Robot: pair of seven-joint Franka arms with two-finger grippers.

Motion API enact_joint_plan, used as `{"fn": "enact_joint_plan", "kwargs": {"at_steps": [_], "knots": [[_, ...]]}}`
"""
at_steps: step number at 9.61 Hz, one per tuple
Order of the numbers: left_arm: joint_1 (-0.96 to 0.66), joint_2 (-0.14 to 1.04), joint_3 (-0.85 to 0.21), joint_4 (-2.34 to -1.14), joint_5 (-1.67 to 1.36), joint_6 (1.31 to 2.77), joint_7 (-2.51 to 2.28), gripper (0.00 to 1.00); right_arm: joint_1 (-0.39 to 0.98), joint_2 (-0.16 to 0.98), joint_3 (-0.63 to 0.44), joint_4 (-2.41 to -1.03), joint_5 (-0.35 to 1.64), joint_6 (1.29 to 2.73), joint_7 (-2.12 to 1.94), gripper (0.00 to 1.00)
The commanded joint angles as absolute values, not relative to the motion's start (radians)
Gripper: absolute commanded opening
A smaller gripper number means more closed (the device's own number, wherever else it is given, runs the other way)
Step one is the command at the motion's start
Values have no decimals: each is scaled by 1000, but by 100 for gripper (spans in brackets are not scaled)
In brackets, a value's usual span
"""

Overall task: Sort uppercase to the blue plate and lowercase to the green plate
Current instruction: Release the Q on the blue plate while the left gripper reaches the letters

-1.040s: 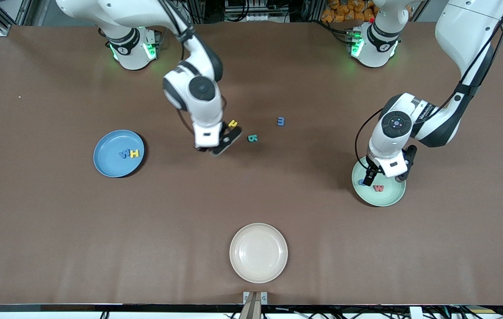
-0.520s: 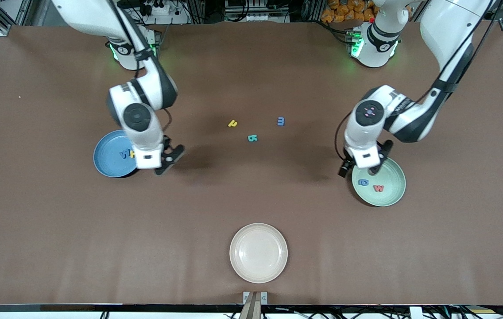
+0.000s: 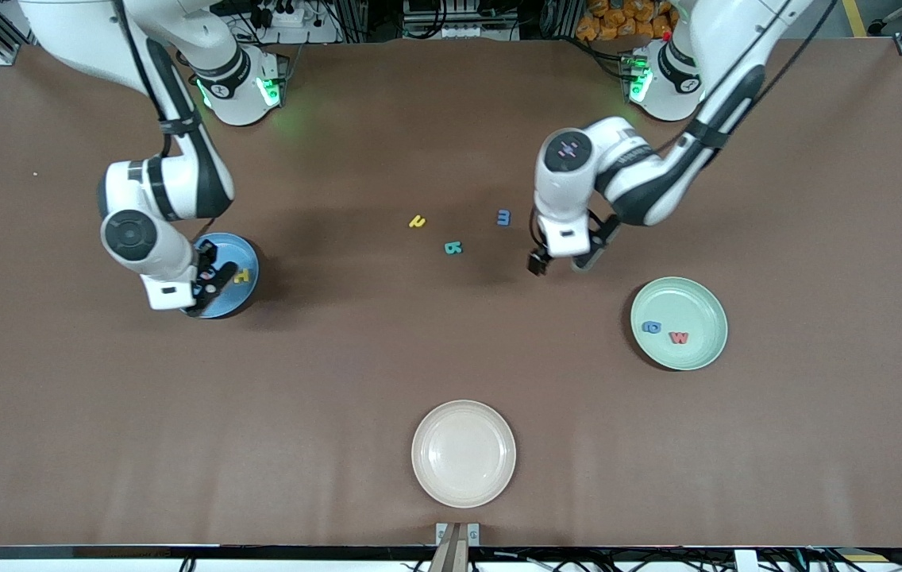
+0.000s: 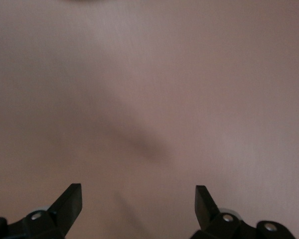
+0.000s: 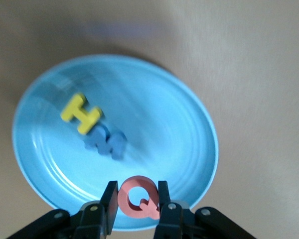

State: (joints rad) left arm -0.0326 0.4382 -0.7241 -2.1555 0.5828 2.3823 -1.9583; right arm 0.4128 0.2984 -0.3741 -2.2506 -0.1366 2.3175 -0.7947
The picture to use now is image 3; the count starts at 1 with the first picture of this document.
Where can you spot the yellow foam lowercase letter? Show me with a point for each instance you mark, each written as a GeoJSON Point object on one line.
{"type": "Point", "coordinates": [418, 222]}

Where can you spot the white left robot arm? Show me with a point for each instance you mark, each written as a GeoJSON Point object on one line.
{"type": "Point", "coordinates": [641, 183]}

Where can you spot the blue foam lowercase a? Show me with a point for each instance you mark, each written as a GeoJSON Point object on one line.
{"type": "Point", "coordinates": [648, 326]}

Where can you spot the green plate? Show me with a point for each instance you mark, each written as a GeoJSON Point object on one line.
{"type": "Point", "coordinates": [689, 302]}

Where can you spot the blue plate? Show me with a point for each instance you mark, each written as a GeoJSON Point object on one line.
{"type": "Point", "coordinates": [243, 250]}

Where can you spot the black electronics box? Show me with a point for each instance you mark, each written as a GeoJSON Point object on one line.
{"type": "Point", "coordinates": [459, 16]}

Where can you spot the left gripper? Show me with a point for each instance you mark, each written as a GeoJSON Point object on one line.
{"type": "Point", "coordinates": [537, 261]}

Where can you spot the beige plate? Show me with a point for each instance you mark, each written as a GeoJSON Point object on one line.
{"type": "Point", "coordinates": [463, 453]}

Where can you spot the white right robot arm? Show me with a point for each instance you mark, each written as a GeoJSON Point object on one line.
{"type": "Point", "coordinates": [181, 183]}

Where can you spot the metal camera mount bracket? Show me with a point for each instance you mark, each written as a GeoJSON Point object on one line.
{"type": "Point", "coordinates": [455, 548]}

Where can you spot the yellow foam letter H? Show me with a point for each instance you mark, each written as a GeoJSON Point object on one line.
{"type": "Point", "coordinates": [240, 276]}

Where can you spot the white power strip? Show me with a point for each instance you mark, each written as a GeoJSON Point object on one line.
{"type": "Point", "coordinates": [284, 16]}

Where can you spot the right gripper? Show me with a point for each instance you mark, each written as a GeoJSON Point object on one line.
{"type": "Point", "coordinates": [206, 257]}

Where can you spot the bag of orange items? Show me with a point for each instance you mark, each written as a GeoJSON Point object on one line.
{"type": "Point", "coordinates": [618, 20]}

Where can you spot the brown table cover sheet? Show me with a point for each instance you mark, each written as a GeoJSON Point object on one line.
{"type": "Point", "coordinates": [102, 437]}

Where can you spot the red foam lowercase w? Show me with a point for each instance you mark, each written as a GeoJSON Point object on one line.
{"type": "Point", "coordinates": [679, 338]}

